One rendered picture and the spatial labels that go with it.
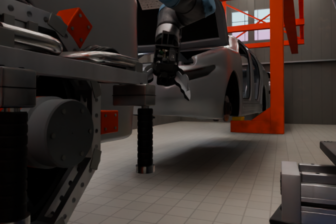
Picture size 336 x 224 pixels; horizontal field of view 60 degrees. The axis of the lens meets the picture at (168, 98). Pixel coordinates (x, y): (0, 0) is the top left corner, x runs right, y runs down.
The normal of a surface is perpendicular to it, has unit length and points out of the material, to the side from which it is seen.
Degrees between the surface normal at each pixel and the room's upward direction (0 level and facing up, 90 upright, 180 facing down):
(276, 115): 90
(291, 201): 90
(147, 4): 140
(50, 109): 41
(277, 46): 90
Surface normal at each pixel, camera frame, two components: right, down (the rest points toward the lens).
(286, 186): -0.36, -0.02
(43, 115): -0.35, -0.57
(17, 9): 0.91, -0.01
